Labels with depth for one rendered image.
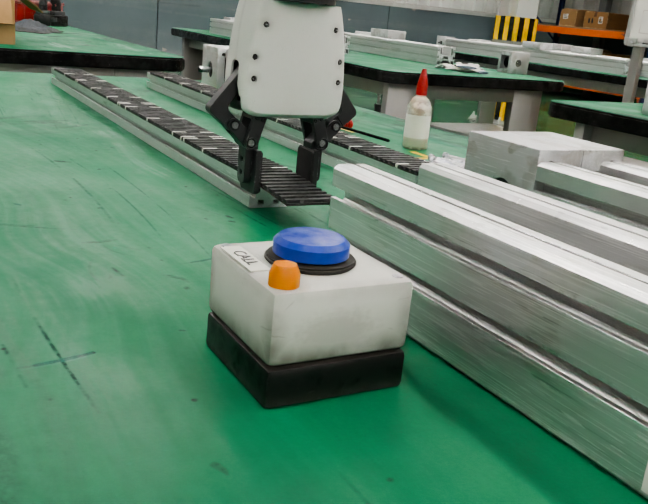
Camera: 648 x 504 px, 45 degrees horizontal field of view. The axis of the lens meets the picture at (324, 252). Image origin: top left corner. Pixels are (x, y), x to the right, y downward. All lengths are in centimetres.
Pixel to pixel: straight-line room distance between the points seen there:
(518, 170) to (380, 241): 21
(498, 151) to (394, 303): 32
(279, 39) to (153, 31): 1131
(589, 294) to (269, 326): 15
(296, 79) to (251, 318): 35
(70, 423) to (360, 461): 13
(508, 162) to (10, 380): 44
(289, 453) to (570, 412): 13
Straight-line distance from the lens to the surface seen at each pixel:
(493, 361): 42
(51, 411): 38
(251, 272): 38
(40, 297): 51
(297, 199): 67
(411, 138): 118
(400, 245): 48
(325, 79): 71
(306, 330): 37
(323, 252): 39
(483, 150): 71
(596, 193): 62
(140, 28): 1192
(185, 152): 93
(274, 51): 68
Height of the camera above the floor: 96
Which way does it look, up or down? 17 degrees down
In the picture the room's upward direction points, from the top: 6 degrees clockwise
